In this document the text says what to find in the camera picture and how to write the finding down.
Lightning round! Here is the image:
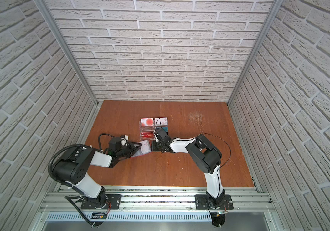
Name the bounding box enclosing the red leather card holder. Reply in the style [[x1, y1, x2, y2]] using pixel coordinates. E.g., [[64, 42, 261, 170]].
[[132, 140, 151, 158]]

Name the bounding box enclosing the red card in organizer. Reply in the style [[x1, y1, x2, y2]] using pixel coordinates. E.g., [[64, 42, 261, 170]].
[[140, 132, 154, 140]]

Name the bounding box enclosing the clear acrylic card organizer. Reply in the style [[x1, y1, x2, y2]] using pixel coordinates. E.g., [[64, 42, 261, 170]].
[[139, 119, 168, 141]]

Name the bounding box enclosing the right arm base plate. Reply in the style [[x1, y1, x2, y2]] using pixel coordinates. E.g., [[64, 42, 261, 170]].
[[195, 194, 234, 210]]

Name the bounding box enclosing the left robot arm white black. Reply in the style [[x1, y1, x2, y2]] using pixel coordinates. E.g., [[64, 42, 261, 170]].
[[48, 136, 142, 208]]

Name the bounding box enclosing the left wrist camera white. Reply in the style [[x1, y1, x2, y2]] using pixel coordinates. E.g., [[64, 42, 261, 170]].
[[120, 135, 128, 147]]

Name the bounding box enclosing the aluminium rail frame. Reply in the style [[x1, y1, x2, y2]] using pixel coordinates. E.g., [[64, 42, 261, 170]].
[[30, 186, 283, 231]]

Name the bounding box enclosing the black corrugated cable left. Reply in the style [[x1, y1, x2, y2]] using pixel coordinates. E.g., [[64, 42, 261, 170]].
[[48, 132, 116, 227]]

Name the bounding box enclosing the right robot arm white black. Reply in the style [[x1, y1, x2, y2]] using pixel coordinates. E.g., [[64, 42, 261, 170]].
[[154, 128, 225, 207]]

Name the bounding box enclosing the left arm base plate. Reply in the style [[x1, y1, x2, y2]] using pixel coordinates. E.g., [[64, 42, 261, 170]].
[[81, 194, 122, 210]]

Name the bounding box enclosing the white blossom VIP card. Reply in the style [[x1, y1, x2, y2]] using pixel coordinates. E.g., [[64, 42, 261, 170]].
[[154, 117, 168, 127]]

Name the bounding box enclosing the white pink circle card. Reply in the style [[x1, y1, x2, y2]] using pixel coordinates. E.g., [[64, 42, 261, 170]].
[[140, 118, 154, 127]]

